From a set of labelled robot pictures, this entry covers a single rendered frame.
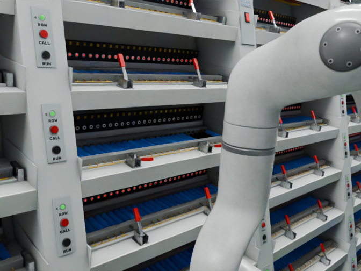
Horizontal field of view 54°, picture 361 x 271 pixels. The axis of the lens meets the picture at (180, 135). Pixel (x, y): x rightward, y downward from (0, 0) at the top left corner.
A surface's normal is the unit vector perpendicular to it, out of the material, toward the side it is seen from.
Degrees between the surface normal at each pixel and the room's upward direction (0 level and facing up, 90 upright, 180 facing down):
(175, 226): 19
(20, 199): 109
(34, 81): 90
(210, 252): 61
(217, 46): 90
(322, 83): 126
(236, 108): 91
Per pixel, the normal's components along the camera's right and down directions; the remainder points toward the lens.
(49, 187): 0.67, -0.02
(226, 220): -0.37, -0.51
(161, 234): 0.13, -0.95
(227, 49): -0.74, 0.11
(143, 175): 0.66, 0.30
